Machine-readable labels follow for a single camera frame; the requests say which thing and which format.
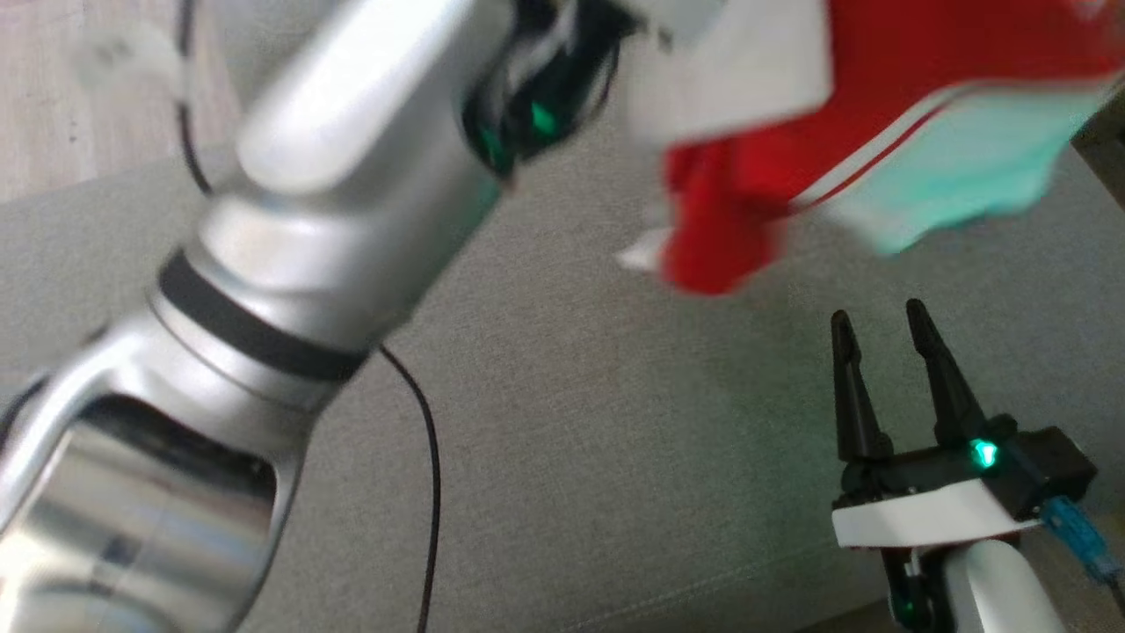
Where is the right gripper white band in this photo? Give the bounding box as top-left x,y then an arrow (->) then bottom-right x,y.
829,298 -> 1044,551

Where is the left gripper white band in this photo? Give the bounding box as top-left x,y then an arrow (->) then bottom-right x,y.
628,0 -> 730,45

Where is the red and white jersey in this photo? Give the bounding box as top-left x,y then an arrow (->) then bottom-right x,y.
615,0 -> 1125,297

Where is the grey fabric sofa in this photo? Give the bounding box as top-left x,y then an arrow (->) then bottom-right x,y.
0,114 -> 1125,633

